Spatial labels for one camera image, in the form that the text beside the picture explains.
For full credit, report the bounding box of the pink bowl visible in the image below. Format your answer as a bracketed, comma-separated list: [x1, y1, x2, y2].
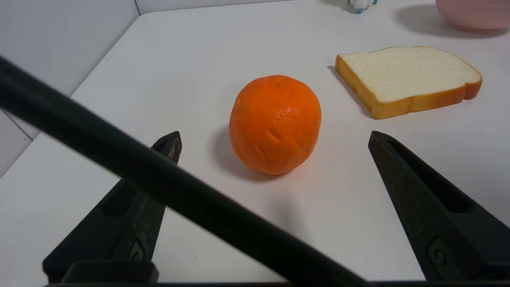
[435, 0, 510, 31]

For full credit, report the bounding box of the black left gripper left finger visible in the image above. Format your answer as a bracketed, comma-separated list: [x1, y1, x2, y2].
[43, 132, 182, 279]

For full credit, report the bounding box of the white bread slice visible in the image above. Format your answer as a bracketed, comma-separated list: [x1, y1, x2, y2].
[335, 46, 483, 120]

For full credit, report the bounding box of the yellow duck toy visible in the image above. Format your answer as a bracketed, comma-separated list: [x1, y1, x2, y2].
[347, 0, 378, 14]

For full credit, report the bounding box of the orange fruit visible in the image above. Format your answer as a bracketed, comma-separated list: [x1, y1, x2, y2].
[229, 75, 322, 175]

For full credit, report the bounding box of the black cable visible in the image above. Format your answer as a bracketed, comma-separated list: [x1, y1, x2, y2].
[0, 55, 369, 287]

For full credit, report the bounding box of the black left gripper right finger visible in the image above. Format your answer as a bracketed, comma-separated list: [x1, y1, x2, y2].
[368, 131, 510, 280]

